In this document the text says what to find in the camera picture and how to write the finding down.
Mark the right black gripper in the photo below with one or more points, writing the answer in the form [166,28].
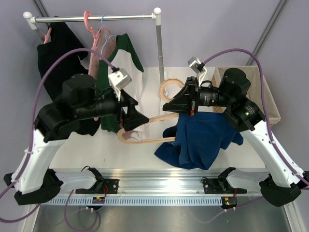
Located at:
[187,101]

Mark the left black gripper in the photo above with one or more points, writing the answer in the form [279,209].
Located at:
[133,118]

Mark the wooden hanger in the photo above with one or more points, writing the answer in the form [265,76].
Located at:
[149,130]

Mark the blue t shirt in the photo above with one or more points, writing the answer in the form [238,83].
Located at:
[198,140]

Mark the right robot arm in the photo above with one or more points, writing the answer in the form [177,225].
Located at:
[285,179]

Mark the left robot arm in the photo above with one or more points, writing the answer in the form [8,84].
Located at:
[79,100]

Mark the green and white shirt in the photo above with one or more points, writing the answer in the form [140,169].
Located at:
[123,56]

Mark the pink hanger under black shirt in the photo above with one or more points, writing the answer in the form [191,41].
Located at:
[47,36]

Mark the metal clothes rack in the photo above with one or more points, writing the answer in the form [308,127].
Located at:
[156,15]

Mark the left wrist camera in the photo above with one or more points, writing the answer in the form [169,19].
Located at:
[118,80]

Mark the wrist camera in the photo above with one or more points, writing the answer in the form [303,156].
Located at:
[118,80]
[199,68]

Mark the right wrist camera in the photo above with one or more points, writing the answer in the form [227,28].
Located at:
[199,68]

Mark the aluminium mounting rail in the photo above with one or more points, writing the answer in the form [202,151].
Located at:
[162,182]

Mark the light blue wire hanger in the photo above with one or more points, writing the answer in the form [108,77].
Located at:
[106,36]

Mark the slotted cable duct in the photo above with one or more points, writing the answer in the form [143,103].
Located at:
[137,201]

